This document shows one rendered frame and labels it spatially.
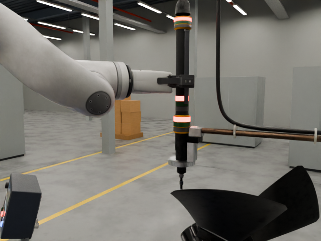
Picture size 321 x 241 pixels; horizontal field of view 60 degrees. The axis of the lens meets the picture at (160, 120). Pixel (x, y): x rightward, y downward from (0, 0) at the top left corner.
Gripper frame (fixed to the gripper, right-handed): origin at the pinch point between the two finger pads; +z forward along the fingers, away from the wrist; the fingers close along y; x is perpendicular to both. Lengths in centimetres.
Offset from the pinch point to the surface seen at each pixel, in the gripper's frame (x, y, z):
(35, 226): -58, -60, -32
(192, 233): -42.1, -1.2, 4.7
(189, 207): -28.6, 9.2, -3.8
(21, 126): -95, -677, -13
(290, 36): 202, -713, 991
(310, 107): -42, -274, 476
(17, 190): -41, -58, -37
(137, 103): -54, -776, 334
